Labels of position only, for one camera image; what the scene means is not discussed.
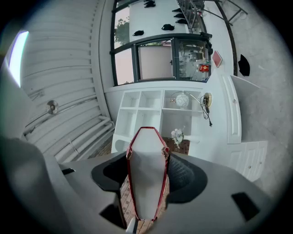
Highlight black lamp power cable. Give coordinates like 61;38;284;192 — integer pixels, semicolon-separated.
200;95;214;128

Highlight metal wire chair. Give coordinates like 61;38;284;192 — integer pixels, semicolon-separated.
177;0;249;35

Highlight red gold-embossed book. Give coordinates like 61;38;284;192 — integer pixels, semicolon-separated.
125;126;170;223

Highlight white drawer unit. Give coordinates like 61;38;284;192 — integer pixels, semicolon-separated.
228;140;268;182

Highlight gold lamp with white globe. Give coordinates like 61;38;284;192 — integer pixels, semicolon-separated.
170;91;213;110

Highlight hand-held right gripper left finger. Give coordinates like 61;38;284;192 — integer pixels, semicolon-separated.
54;152;128;234

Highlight white panel cabinet door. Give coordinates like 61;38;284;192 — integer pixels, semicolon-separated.
220;74;242;145

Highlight bright ceiling light strip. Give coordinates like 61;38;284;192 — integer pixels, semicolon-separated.
8;31;30;89

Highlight scattered black cloth pieces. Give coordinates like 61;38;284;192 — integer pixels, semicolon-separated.
132;0;190;37

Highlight white blue flower bouquet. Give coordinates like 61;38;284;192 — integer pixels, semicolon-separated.
171;125;186;149

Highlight dark framed window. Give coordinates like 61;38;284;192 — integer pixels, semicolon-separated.
109;0;213;87

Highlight round silver ceiling fixture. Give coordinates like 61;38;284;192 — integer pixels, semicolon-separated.
46;100;59;115

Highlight small red booklet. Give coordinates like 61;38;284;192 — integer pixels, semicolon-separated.
212;50;223;68

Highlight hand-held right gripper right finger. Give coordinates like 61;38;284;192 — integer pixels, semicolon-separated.
157;153;275;234

